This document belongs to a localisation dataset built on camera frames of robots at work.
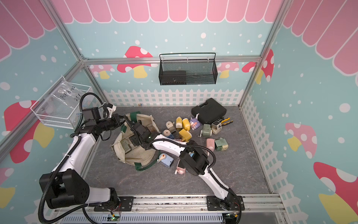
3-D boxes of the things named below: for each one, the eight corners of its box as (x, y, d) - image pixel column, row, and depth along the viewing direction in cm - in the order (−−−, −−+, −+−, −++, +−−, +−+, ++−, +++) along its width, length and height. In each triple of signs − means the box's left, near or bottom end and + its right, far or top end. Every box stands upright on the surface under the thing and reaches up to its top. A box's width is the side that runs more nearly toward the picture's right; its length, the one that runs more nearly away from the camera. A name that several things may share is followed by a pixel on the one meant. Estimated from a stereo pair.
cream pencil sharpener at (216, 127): (211, 134, 104) (213, 129, 98) (210, 126, 109) (211, 120, 103) (220, 134, 104) (222, 129, 98) (218, 126, 109) (220, 120, 103)
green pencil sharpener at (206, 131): (197, 136, 101) (197, 134, 98) (196, 126, 107) (197, 123, 104) (211, 136, 101) (212, 134, 98) (210, 126, 107) (210, 123, 104)
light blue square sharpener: (158, 165, 89) (156, 160, 83) (162, 157, 93) (160, 152, 86) (170, 169, 88) (169, 164, 81) (173, 161, 91) (172, 156, 85)
